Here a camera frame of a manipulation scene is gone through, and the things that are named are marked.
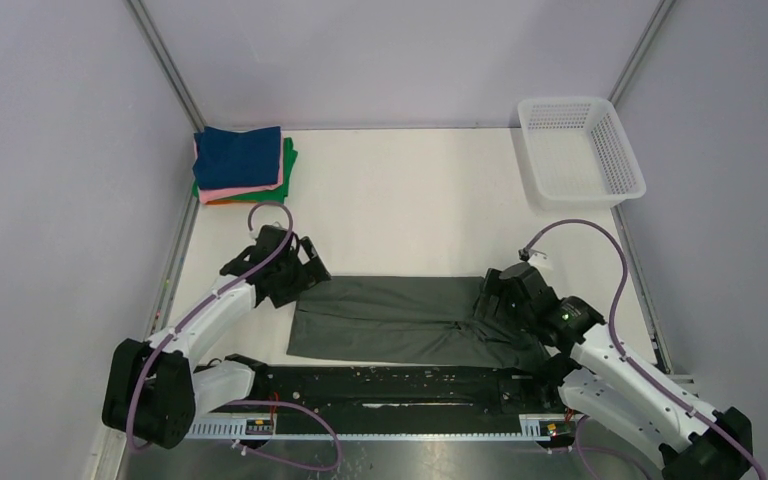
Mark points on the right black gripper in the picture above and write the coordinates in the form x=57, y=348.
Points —
x=492, y=285

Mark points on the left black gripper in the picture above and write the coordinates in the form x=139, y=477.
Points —
x=310, y=273

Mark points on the dark grey t-shirt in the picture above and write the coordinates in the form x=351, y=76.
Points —
x=409, y=320

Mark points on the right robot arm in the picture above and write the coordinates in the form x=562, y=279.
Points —
x=596, y=374

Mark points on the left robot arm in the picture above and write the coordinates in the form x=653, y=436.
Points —
x=156, y=388

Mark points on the folded orange t-shirt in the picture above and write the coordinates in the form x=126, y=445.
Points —
x=220, y=202

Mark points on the folded green t-shirt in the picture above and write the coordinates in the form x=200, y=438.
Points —
x=287, y=169

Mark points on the folded pink t-shirt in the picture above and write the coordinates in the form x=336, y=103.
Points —
x=271, y=185

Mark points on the folded navy blue t-shirt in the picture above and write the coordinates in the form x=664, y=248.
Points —
x=230, y=159

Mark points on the white plastic basket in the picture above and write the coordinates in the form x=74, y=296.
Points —
x=577, y=154

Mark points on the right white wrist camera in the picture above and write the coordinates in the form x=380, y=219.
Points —
x=536, y=259

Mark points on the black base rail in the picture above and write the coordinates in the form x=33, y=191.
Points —
x=400, y=399

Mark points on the white slotted cable duct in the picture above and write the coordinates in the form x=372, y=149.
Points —
x=243, y=428

